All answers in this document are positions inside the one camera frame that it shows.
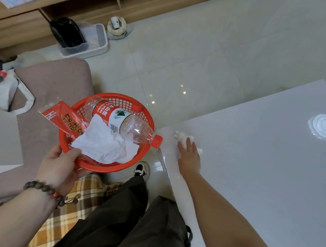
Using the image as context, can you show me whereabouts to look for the person's right hand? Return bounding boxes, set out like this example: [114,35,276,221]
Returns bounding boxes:
[176,137,203,179]

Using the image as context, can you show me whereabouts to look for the person's left hand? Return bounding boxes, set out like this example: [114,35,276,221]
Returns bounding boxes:
[33,144,94,197]

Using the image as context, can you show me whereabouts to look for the white tissue wad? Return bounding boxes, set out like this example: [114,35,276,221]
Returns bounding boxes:
[174,130,204,156]

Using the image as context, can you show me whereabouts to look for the red plastic basket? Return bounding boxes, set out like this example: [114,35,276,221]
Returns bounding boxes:
[57,91,156,175]

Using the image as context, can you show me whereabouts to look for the person's left forearm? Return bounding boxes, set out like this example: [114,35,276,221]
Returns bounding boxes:
[0,184,62,247]

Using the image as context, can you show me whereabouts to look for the person's right forearm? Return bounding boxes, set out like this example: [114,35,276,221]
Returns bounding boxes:
[178,172,278,247]

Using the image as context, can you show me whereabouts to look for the white paper tissue sheet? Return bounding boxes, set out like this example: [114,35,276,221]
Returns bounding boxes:
[70,113,141,165]

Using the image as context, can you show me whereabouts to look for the red snack packet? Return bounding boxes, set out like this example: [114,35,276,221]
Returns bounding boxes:
[37,100,91,140]

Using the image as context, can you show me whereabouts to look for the black and white shoe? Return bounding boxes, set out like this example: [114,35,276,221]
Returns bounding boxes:
[133,161,150,182]

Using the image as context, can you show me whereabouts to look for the clear plastic bottle red cap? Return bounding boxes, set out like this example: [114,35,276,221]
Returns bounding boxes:
[81,95,165,149]

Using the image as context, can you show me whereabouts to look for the grey flat board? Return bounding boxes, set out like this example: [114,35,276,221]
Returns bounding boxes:
[0,107,26,178]

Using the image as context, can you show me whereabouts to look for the brown fabric sofa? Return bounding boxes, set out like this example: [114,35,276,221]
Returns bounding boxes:
[0,55,96,213]

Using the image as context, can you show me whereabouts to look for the black trousers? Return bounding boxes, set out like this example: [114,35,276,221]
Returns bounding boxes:
[52,173,195,247]

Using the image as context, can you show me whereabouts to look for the white tote bag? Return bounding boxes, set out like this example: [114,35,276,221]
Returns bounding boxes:
[0,68,37,117]

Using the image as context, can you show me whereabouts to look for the white plastic bin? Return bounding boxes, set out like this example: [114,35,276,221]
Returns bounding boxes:
[57,22,109,60]

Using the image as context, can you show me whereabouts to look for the white round floor device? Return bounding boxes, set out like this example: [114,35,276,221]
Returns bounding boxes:
[106,16,135,41]

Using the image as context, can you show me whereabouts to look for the white round plastic lid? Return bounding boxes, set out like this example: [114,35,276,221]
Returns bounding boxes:
[307,113,326,140]

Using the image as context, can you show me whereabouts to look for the wooden cabinet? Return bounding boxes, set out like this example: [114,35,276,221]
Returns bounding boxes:
[0,0,224,68]

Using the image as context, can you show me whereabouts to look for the brown wooden bead bracelet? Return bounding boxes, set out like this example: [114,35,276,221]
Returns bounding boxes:
[22,180,82,209]

